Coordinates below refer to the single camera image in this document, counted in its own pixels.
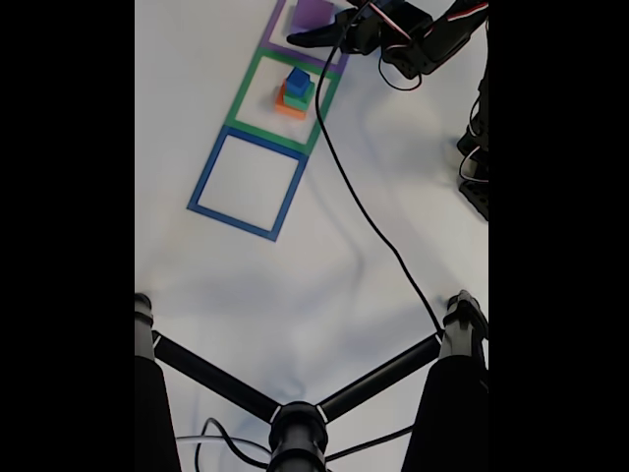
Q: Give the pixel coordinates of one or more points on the purple square block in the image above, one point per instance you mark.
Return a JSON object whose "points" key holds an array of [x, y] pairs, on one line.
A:
{"points": [[309, 12]]}

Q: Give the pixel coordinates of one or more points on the small blue cube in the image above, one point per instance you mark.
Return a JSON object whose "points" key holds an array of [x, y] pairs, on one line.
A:
{"points": [[298, 78]]}

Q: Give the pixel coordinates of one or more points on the green square block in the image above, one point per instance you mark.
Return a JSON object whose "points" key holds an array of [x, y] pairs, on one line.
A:
{"points": [[300, 98]]}

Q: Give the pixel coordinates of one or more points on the orange square block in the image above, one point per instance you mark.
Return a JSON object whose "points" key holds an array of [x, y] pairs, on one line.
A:
{"points": [[287, 110]]}

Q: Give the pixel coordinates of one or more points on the black tripod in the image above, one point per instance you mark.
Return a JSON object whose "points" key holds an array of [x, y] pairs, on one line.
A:
{"points": [[297, 432]]}

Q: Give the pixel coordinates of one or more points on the purple square frame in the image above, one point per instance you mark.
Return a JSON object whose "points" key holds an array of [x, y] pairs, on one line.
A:
{"points": [[270, 39]]}

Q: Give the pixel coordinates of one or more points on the green square frame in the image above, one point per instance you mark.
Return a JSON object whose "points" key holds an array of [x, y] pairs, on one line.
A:
{"points": [[241, 93]]}

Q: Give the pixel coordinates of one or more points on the blue square frame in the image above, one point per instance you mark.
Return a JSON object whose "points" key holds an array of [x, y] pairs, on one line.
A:
{"points": [[206, 172]]}

